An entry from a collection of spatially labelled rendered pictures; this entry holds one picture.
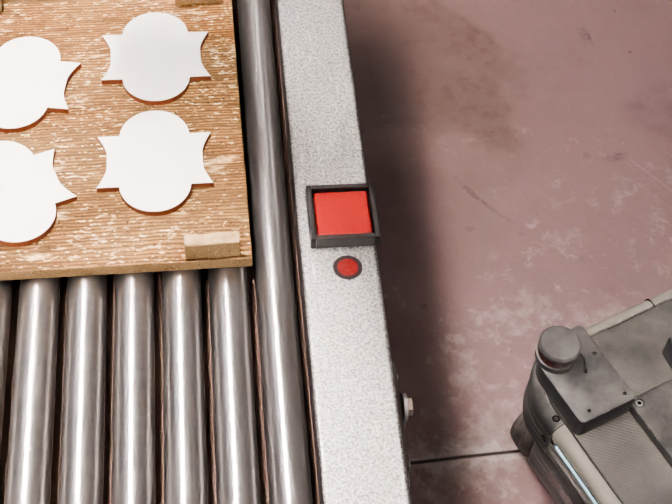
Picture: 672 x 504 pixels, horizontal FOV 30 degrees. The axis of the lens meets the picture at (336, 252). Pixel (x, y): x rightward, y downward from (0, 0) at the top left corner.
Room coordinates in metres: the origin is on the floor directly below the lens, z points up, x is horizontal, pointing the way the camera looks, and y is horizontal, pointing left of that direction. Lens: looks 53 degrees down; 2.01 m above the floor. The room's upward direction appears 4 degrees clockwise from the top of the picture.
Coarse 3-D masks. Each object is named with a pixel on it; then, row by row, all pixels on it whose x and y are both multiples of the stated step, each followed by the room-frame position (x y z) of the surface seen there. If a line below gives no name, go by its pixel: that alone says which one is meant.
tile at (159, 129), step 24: (144, 120) 0.96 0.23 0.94; (168, 120) 0.96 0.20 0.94; (120, 144) 0.92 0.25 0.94; (144, 144) 0.92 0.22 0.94; (168, 144) 0.92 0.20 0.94; (192, 144) 0.93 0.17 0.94; (120, 168) 0.88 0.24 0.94; (144, 168) 0.89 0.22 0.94; (168, 168) 0.89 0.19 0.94; (192, 168) 0.89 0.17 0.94; (120, 192) 0.85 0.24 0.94; (144, 192) 0.85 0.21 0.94; (168, 192) 0.85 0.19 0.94
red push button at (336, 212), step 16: (336, 192) 0.88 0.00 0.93; (352, 192) 0.89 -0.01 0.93; (320, 208) 0.86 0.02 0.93; (336, 208) 0.86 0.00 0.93; (352, 208) 0.86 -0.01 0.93; (368, 208) 0.87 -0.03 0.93; (320, 224) 0.84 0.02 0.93; (336, 224) 0.84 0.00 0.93; (352, 224) 0.84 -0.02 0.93; (368, 224) 0.84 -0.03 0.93
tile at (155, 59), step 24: (144, 24) 1.11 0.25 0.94; (168, 24) 1.11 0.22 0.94; (120, 48) 1.07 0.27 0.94; (144, 48) 1.07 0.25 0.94; (168, 48) 1.07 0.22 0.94; (192, 48) 1.08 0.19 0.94; (120, 72) 1.03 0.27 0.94; (144, 72) 1.03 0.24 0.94; (168, 72) 1.03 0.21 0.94; (192, 72) 1.04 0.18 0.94; (144, 96) 0.99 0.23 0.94; (168, 96) 1.00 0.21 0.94
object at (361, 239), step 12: (312, 192) 0.88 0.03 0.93; (324, 192) 0.89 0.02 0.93; (372, 192) 0.89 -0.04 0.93; (312, 204) 0.86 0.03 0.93; (372, 204) 0.87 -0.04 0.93; (312, 216) 0.85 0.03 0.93; (372, 216) 0.85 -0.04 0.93; (312, 228) 0.83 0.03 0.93; (372, 228) 0.85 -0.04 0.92; (312, 240) 0.81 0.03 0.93; (324, 240) 0.82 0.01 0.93; (336, 240) 0.82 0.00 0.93; (348, 240) 0.82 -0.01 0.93; (360, 240) 0.82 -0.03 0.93; (372, 240) 0.82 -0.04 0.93
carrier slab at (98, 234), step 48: (96, 0) 1.16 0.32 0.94; (144, 0) 1.16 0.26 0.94; (96, 48) 1.07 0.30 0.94; (96, 96) 1.00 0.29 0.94; (192, 96) 1.01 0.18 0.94; (48, 144) 0.92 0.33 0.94; (96, 144) 0.92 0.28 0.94; (240, 144) 0.94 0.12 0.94; (96, 192) 0.85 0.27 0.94; (192, 192) 0.86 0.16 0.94; (240, 192) 0.87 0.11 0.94; (48, 240) 0.78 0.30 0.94; (96, 240) 0.79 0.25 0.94; (144, 240) 0.79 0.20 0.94; (240, 240) 0.80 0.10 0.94
